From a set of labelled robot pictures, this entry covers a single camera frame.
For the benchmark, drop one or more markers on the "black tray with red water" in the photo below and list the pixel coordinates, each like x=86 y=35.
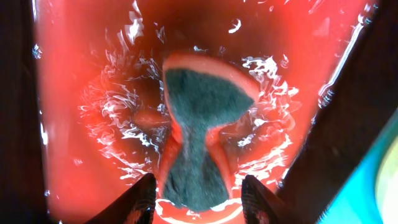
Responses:
x=84 y=117

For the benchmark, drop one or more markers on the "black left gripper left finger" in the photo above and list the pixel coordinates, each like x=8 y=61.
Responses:
x=135 y=206

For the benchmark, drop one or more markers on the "blue plastic serving tray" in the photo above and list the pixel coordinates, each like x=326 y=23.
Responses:
x=356 y=201

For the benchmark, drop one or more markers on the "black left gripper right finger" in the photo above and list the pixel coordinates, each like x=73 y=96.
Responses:
x=262 y=206

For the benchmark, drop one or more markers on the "yellow plate back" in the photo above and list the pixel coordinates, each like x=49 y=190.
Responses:
x=386 y=187

